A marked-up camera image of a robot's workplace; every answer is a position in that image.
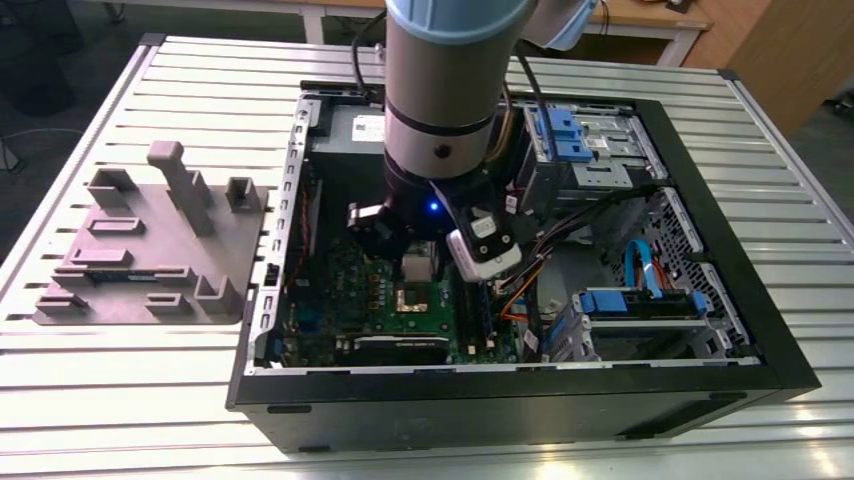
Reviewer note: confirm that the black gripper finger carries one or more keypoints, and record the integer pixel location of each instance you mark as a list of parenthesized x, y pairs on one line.
[(366, 217), (390, 242)]

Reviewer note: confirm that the silver CPU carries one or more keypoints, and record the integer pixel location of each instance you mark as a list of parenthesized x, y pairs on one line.
[(420, 267)]

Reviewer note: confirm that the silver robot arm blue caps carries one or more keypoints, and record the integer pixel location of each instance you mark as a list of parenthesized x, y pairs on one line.
[(441, 100)]

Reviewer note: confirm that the grey power supply unit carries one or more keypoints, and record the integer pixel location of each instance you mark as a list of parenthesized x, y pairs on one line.
[(347, 170)]

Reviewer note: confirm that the green motherboard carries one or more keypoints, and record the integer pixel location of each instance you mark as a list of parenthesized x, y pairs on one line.
[(360, 320)]

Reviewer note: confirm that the black graphics card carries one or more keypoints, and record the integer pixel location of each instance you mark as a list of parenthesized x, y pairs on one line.
[(400, 352)]

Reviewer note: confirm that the blue plastic drive carrier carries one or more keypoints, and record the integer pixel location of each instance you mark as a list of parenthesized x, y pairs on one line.
[(567, 140)]

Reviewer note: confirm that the silver drive cage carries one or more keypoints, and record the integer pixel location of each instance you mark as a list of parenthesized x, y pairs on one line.
[(601, 177)]

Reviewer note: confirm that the grey parts rack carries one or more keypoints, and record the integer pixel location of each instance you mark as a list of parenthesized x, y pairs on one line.
[(167, 240)]

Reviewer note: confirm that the hard disk in blue carrier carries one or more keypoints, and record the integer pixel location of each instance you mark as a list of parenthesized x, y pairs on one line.
[(603, 303)]

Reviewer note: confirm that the black open PC case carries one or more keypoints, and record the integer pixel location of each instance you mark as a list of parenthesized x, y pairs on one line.
[(507, 410)]

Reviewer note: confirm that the RAM stick on rack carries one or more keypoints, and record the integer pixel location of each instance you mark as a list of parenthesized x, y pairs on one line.
[(122, 276)]

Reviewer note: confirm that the silver disk bay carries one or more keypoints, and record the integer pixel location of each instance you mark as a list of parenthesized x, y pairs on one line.
[(641, 324)]

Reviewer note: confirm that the wooden desk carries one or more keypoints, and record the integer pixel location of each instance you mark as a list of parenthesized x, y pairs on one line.
[(667, 20)]

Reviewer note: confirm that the black office chair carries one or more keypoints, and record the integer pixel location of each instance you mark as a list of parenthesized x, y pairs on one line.
[(40, 85)]

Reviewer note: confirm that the wooden cabinet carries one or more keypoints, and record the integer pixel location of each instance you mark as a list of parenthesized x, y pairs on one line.
[(787, 50)]

